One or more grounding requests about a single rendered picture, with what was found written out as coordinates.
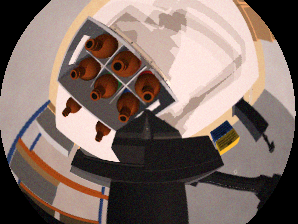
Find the brown glass bottle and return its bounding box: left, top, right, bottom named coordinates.
left=135, top=70, right=161, bottom=102
left=90, top=72, right=122, bottom=101
left=85, top=34, right=122, bottom=59
left=117, top=88, right=140, bottom=123
left=62, top=97, right=82, bottom=117
left=70, top=57, right=103, bottom=81
left=95, top=120, right=111, bottom=142
left=111, top=51, right=141, bottom=77

